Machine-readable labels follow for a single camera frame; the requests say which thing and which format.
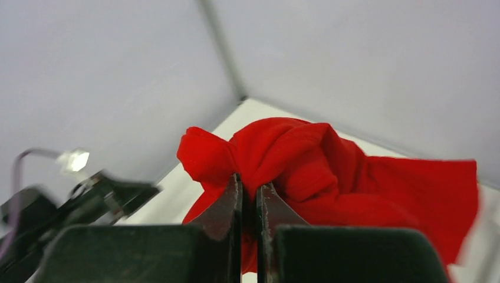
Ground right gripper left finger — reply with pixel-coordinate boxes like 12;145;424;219
34;174;243;282

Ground red t-shirt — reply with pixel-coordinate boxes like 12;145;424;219
177;117;479;265

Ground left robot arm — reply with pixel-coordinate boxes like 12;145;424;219
1;172;160;282

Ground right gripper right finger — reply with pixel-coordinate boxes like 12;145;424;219
256;184;449;283

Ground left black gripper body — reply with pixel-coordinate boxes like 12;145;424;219
58;170;160;226

